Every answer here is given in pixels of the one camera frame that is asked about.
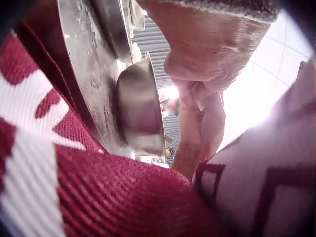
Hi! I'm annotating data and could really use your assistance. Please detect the large steel pan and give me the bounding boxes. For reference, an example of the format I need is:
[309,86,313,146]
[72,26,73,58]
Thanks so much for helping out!
[90,0,135,63]

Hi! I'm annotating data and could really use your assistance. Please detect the small steel bowl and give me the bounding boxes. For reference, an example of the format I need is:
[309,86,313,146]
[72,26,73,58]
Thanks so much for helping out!
[112,51,166,157]

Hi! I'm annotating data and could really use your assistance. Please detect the clear plastic container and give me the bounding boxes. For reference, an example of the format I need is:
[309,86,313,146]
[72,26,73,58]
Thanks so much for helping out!
[129,0,146,32]

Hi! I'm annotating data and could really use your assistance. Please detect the person's left hand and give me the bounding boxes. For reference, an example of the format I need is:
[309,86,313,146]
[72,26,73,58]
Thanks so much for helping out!
[137,0,272,182]

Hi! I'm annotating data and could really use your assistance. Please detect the person's left fingers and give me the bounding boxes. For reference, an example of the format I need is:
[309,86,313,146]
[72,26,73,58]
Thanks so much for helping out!
[170,79,226,182]

